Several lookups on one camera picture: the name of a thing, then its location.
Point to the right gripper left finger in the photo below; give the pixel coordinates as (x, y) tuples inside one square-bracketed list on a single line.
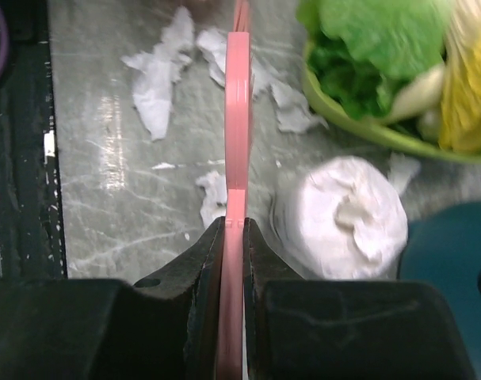
[(162, 327)]

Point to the yellow white cabbage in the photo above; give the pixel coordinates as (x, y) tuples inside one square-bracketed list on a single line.
[(450, 93)]

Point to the teal plastic bucket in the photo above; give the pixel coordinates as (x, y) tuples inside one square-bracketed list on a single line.
[(444, 250)]

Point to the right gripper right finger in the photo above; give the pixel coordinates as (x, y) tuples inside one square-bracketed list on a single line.
[(335, 329)]

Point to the white tissue roll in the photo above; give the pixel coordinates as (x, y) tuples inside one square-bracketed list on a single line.
[(341, 220)]

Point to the paper scrap centre lower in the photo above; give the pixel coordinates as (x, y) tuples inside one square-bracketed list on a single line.
[(159, 70)]

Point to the paper scrap centre upper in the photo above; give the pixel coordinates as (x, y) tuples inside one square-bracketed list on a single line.
[(213, 46)]

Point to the paper scrap near basket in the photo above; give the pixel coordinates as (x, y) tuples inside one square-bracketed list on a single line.
[(292, 110)]

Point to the green vegetable basket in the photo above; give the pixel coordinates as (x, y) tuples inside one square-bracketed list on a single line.
[(372, 131)]

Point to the pink hand brush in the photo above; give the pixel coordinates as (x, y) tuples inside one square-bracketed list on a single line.
[(238, 93)]

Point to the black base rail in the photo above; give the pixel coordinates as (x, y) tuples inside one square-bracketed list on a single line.
[(32, 243)]

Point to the paper scrap right side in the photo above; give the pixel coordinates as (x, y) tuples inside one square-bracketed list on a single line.
[(215, 197)]

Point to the green leafy bok choy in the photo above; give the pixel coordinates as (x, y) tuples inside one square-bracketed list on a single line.
[(378, 59)]

